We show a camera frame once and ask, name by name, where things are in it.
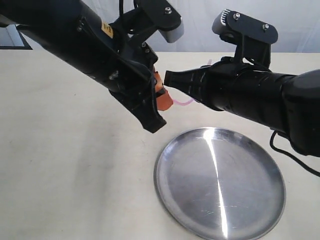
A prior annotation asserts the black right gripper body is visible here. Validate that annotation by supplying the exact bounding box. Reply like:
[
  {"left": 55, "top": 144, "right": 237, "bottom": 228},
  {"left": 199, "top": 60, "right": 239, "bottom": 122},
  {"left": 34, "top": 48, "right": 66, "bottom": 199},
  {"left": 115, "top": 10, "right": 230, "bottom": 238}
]
[{"left": 192, "top": 56, "right": 273, "bottom": 112}]

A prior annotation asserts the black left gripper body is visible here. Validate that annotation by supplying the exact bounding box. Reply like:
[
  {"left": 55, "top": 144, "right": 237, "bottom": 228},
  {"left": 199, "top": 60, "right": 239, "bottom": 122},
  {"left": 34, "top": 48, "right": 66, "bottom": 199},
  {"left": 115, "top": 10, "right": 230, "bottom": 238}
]
[{"left": 78, "top": 17, "right": 158, "bottom": 100}]

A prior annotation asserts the thin purple strip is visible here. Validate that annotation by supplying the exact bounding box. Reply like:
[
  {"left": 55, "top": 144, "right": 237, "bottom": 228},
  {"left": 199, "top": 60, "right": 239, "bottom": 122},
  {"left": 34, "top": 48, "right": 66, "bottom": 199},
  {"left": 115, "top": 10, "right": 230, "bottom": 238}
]
[{"left": 173, "top": 59, "right": 213, "bottom": 107}]

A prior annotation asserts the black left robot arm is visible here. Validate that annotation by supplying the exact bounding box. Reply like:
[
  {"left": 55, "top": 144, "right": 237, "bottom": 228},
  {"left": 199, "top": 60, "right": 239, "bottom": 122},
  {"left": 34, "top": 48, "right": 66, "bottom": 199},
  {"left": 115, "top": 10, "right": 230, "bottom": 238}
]
[{"left": 0, "top": 0, "right": 181, "bottom": 133}]

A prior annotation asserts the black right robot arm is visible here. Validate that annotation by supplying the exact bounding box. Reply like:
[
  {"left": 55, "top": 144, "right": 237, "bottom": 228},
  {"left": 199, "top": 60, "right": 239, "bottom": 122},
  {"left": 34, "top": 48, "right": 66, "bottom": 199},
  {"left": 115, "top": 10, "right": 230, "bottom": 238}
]
[{"left": 164, "top": 57, "right": 320, "bottom": 157}]

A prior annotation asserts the round steel plate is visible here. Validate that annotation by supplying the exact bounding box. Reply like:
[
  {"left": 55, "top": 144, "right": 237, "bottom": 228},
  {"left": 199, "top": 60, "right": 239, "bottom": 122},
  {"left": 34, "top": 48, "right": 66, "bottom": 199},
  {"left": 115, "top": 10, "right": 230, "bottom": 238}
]
[{"left": 153, "top": 127, "right": 286, "bottom": 240}]

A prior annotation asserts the white backdrop cloth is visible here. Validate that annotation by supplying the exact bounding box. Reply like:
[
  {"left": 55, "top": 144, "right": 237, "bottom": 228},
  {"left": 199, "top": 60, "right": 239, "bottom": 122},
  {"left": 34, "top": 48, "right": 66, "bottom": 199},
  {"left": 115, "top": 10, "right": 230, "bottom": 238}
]
[{"left": 0, "top": 0, "right": 320, "bottom": 54}]

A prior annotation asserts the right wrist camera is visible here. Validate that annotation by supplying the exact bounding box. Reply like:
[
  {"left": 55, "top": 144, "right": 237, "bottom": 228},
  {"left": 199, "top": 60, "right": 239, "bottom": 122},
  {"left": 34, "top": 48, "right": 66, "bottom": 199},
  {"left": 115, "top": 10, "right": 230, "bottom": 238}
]
[{"left": 211, "top": 9, "right": 279, "bottom": 69}]

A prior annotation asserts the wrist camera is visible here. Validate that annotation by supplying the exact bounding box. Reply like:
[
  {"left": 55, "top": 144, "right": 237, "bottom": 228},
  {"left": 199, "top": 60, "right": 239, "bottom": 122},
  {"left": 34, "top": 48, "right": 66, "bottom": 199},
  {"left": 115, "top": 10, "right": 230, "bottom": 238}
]
[
  {"left": 211, "top": 9, "right": 279, "bottom": 69},
  {"left": 111, "top": 0, "right": 185, "bottom": 48}
]

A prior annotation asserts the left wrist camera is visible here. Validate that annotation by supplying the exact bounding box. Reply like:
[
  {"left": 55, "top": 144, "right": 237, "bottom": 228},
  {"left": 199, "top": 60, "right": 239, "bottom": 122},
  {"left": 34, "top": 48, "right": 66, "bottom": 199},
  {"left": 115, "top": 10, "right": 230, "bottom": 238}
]
[{"left": 111, "top": 0, "right": 185, "bottom": 48}]

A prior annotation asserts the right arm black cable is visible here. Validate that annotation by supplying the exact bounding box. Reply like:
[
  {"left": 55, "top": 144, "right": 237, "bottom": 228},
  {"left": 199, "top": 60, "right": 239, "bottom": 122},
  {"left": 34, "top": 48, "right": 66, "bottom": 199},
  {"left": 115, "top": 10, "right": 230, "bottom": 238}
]
[{"left": 269, "top": 129, "right": 320, "bottom": 179}]

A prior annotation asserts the black backdrop frame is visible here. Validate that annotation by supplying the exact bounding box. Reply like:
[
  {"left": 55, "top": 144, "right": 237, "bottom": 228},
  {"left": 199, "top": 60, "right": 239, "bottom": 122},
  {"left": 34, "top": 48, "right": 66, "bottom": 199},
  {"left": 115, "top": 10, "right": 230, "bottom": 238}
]
[{"left": 0, "top": 24, "right": 32, "bottom": 50}]

